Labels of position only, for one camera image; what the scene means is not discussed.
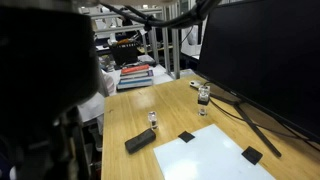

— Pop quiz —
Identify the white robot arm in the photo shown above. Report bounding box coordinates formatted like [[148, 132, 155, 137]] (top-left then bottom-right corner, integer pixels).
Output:
[[0, 0, 99, 180]]

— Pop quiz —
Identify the black whiteboard eraser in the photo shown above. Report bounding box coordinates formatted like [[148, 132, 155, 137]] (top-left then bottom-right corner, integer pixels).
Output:
[[125, 129, 156, 154]]

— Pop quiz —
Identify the white whiteboard sheet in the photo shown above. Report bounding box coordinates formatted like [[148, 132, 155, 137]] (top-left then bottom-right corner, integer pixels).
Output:
[[153, 125, 275, 180]]

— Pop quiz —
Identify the stack of books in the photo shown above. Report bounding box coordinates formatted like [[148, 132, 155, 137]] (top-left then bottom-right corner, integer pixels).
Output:
[[117, 64, 154, 90]]

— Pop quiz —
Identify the small white device on table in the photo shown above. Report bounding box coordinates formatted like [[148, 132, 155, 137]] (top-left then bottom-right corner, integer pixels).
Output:
[[189, 80, 201, 89]]

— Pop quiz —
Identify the clear acrylic stand near monitor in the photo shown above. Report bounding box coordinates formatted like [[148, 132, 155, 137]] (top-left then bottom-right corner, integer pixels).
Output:
[[198, 85, 210, 116]]

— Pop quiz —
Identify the black mesh basket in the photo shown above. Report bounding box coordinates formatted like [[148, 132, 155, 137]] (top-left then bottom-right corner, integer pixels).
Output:
[[110, 42, 138, 66]]

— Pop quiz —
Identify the black tape corner far left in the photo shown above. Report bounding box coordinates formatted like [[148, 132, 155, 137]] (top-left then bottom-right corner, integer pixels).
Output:
[[179, 131, 195, 143]]

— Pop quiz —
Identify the black tape corner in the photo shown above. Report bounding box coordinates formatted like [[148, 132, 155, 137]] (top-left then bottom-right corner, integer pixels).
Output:
[[242, 146, 263, 165], [179, 131, 195, 143]]

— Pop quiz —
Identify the white cloth pile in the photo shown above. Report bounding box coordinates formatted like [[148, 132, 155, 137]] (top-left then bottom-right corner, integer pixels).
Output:
[[78, 70, 116, 123]]

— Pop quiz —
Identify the black monitor stand leg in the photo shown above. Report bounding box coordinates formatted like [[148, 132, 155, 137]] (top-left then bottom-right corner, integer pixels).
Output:
[[210, 94, 282, 157]]

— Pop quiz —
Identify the black tape corner far right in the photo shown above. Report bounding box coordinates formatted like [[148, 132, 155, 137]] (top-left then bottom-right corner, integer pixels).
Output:
[[242, 146, 263, 165]]

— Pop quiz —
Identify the large black monitor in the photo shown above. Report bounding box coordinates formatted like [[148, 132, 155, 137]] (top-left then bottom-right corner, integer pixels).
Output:
[[198, 0, 320, 142]]

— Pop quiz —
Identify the aluminium frame post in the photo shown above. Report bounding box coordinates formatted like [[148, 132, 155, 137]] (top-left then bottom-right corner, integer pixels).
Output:
[[170, 3, 180, 79]]

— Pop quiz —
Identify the overhead black cable bundle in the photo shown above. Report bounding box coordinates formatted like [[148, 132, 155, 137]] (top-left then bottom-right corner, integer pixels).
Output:
[[99, 0, 223, 30]]

